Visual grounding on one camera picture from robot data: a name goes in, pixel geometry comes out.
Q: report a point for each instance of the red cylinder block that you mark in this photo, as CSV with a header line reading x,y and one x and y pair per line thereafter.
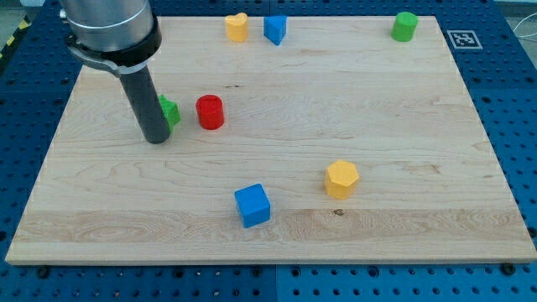
x,y
210,112

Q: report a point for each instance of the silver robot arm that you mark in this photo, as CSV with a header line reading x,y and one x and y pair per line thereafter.
x,y
116,36

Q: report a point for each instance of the blue cube block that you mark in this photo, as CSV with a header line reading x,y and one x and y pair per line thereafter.
x,y
253,205

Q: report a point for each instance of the wooden board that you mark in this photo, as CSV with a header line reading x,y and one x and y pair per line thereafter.
x,y
431,189

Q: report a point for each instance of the yellow hexagon block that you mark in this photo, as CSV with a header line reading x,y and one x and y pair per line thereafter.
x,y
341,179

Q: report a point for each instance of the green star block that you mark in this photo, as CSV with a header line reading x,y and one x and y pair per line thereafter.
x,y
171,112

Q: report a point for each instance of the blue triangle block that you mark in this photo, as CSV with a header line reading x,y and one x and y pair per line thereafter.
x,y
274,28

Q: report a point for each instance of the yellow heart block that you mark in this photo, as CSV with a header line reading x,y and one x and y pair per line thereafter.
x,y
236,27

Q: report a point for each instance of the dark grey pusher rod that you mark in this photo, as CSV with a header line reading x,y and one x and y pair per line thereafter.
x,y
143,99

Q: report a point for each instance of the green cylinder block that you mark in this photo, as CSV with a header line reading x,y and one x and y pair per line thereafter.
x,y
404,26

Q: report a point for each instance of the white fiducial marker tag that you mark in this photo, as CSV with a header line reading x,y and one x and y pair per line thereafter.
x,y
464,39

